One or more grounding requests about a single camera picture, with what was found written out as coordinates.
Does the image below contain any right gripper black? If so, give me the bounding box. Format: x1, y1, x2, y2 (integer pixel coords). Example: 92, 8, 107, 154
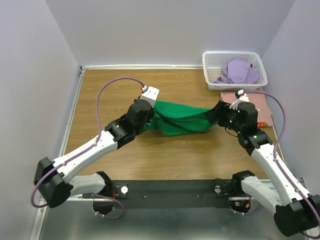
204, 99, 243, 134

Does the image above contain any green t shirt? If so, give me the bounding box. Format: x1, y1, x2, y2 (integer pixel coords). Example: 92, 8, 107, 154
142, 100, 217, 136

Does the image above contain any purple t shirt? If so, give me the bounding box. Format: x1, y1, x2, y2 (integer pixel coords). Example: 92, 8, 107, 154
213, 58, 260, 85

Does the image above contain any white plastic basket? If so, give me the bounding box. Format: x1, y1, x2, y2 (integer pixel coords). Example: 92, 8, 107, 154
202, 51, 268, 92

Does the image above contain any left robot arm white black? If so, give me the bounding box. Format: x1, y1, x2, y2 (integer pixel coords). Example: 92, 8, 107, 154
33, 96, 156, 208

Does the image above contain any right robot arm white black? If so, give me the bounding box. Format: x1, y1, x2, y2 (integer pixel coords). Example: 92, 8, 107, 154
205, 100, 320, 237

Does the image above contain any folded pink t shirt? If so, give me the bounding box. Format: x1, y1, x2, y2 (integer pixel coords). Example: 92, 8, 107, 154
220, 92, 274, 127

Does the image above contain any black base mat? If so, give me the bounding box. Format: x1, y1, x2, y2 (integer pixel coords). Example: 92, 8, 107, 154
82, 178, 261, 210

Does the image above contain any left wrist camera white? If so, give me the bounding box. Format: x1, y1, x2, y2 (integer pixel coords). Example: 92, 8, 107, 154
139, 85, 160, 108

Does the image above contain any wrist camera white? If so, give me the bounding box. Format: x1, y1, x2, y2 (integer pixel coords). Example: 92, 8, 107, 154
139, 85, 160, 108
229, 89, 249, 110

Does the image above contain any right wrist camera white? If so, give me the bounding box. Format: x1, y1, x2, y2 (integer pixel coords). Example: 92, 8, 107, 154
229, 89, 249, 110

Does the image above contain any aluminium front rail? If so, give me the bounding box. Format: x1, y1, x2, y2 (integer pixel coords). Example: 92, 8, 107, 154
39, 178, 311, 201

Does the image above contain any aluminium rail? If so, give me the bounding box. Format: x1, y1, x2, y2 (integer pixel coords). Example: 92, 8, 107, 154
80, 64, 203, 71
39, 178, 311, 201
51, 66, 86, 181

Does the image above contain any aluminium back rail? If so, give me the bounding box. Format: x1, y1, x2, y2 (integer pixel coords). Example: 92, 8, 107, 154
80, 64, 203, 71

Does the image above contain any aluminium left rail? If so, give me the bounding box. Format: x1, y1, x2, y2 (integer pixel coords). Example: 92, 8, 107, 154
51, 66, 86, 181

